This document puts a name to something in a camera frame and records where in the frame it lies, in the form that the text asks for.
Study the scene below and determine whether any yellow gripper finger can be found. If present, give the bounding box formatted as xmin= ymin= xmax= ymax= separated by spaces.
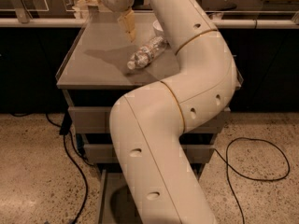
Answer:
xmin=118 ymin=8 xmax=135 ymax=42
xmin=77 ymin=0 xmax=101 ymax=7

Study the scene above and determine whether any clear plastic water bottle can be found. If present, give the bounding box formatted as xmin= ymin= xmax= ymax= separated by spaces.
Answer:
xmin=127 ymin=35 xmax=167 ymax=70

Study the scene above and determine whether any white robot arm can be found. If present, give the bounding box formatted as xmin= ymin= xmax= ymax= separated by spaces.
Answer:
xmin=99 ymin=0 xmax=237 ymax=224

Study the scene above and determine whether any grey drawer cabinet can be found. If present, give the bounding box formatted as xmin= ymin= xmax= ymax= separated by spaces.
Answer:
xmin=55 ymin=10 xmax=244 ymax=224

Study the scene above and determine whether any grey top drawer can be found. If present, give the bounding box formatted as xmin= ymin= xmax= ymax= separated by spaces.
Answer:
xmin=68 ymin=106 xmax=230 ymax=134

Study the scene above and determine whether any grey drawer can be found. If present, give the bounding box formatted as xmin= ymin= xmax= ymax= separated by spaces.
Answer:
xmin=84 ymin=144 xmax=214 ymax=163
xmin=95 ymin=168 xmax=204 ymax=224
xmin=68 ymin=106 xmax=230 ymax=134

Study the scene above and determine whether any grey middle drawer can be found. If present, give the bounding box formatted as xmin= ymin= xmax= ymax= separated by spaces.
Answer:
xmin=84 ymin=144 xmax=214 ymax=163

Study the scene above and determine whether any grey bottom drawer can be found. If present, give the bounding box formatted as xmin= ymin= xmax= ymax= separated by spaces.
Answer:
xmin=95 ymin=168 xmax=204 ymax=224

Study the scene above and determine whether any white ceramic bowl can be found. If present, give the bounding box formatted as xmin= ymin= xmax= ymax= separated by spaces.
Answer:
xmin=152 ymin=21 xmax=164 ymax=36

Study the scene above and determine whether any black power adapter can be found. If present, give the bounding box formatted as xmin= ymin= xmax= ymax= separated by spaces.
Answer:
xmin=59 ymin=112 xmax=72 ymax=135

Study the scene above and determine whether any white horizontal rail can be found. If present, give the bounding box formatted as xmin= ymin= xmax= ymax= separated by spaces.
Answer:
xmin=0 ymin=18 xmax=299 ymax=29

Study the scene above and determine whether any black cable on left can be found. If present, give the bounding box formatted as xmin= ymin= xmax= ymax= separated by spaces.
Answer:
xmin=8 ymin=111 xmax=94 ymax=224

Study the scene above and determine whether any black cable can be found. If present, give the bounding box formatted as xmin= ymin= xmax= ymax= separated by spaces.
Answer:
xmin=213 ymin=136 xmax=292 ymax=224
xmin=8 ymin=111 xmax=94 ymax=224

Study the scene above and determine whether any black cable on right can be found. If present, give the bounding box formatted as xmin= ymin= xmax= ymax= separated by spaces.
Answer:
xmin=213 ymin=136 xmax=292 ymax=224

